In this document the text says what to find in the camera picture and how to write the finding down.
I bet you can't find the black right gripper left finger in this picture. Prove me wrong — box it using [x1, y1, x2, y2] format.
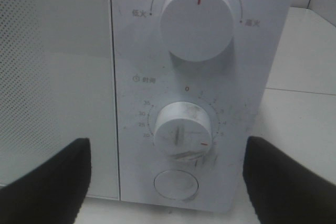
[1, 138, 92, 223]

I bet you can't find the round microwave door button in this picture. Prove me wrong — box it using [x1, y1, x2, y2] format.
[154, 169, 199, 200]

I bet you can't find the white microwave oven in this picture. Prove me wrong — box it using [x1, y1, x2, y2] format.
[109, 0, 299, 208]

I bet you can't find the white microwave knob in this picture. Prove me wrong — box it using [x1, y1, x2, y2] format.
[154, 101, 213, 162]
[160, 0, 234, 62]

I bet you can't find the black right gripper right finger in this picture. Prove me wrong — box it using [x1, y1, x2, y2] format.
[243, 136, 335, 223]

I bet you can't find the white microwave door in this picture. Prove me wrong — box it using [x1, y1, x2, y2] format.
[1, 0, 119, 200]

